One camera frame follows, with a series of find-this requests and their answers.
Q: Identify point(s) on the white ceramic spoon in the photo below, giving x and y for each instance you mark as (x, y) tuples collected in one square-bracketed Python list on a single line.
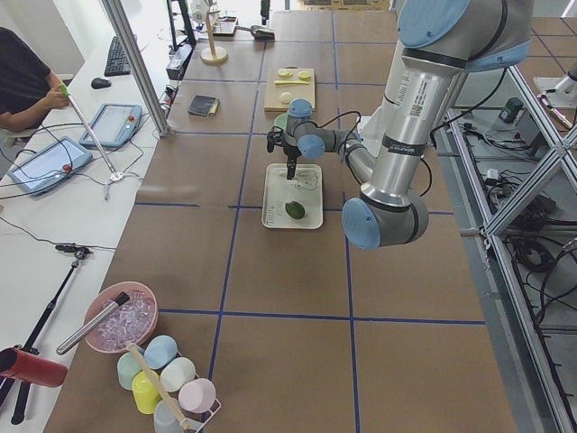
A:
[(305, 175)]

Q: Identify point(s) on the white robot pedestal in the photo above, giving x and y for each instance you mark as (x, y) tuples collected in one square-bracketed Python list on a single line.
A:
[(372, 128)]

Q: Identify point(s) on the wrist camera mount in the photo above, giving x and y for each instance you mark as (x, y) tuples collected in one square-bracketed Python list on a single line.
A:
[(275, 139)]

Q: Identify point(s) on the wooden rack handle stick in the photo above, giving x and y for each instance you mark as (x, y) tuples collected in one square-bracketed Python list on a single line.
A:
[(184, 422)]

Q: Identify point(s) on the green cup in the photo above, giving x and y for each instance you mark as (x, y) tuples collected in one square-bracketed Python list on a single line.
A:
[(127, 368)]

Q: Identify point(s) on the white steamed bun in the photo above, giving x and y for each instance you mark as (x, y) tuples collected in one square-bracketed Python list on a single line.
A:
[(285, 97)]

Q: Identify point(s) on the black computer mouse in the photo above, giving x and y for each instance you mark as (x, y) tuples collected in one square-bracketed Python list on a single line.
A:
[(99, 83)]

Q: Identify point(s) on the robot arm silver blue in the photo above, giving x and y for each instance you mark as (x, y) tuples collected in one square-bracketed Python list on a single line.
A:
[(437, 40)]

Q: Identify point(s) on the lemon slice upper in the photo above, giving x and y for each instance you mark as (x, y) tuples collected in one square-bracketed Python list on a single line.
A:
[(285, 73)]

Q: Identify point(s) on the aluminium frame post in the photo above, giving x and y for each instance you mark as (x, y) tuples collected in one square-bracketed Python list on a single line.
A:
[(123, 30)]

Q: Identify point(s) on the blue cup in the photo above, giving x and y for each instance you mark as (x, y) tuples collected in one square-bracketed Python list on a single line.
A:
[(160, 351)]

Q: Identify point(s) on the yellow plastic knife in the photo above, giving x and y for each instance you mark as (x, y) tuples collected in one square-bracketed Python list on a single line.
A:
[(290, 82)]

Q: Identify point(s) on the pink cup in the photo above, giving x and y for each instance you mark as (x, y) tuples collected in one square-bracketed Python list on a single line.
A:
[(197, 396)]

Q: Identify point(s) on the light green bowl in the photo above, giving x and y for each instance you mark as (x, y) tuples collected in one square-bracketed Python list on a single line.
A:
[(281, 121)]

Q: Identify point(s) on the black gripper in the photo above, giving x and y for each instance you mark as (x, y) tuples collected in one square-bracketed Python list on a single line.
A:
[(291, 158)]

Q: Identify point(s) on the white serving tray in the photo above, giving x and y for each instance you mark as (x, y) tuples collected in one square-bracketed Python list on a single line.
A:
[(278, 191)]

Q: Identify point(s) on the long metal reacher stick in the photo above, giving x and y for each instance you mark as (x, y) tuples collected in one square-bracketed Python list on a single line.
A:
[(115, 174)]

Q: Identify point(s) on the black keyboard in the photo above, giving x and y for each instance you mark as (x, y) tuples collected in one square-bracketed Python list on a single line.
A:
[(117, 63)]

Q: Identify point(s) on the wooden cutting board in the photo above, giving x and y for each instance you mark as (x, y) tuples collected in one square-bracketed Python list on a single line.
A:
[(272, 92)]

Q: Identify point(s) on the seated person black shirt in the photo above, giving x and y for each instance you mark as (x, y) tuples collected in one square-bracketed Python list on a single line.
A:
[(29, 88)]

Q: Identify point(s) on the near teach pendant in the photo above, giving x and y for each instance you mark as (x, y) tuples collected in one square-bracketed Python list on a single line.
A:
[(51, 166)]

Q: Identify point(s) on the green avocado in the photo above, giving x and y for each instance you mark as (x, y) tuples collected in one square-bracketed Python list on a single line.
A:
[(295, 210)]

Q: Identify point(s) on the wooden mug tree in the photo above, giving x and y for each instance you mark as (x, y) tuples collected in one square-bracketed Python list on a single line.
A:
[(213, 54)]

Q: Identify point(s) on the white cup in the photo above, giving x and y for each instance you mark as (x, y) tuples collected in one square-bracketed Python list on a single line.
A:
[(176, 373)]

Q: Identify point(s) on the red cylinder cup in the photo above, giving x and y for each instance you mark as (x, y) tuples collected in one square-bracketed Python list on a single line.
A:
[(27, 367)]

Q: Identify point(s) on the teach pendant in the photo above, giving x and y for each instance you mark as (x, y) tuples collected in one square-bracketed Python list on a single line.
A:
[(51, 166), (114, 124)]

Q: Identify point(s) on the far teach pendant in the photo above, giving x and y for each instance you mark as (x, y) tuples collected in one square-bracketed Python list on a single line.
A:
[(114, 124)]

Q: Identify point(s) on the yellow cup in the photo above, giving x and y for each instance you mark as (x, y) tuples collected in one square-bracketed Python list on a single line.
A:
[(145, 394)]

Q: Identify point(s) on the clear grey cup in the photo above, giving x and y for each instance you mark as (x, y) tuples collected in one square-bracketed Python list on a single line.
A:
[(164, 420)]

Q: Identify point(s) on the white wire cup rack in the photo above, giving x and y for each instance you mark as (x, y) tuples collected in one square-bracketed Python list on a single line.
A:
[(210, 413)]

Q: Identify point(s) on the lemon slice front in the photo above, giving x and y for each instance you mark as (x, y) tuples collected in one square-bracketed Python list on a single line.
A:
[(304, 75)]

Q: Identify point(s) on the grey yellow folded cloth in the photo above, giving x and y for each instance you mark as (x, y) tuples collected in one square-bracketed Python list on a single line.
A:
[(203, 105)]

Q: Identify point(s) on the metal scoop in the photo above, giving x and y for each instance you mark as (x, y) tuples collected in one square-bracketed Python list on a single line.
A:
[(259, 33)]

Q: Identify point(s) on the pink bowl with ice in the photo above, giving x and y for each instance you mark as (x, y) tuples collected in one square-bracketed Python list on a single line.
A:
[(133, 322)]

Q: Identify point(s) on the lemon slice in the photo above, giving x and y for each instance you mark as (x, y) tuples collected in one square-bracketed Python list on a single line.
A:
[(285, 73), (304, 75)]

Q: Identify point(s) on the black selfie stick tripod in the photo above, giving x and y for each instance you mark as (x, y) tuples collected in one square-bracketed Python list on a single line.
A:
[(80, 253)]

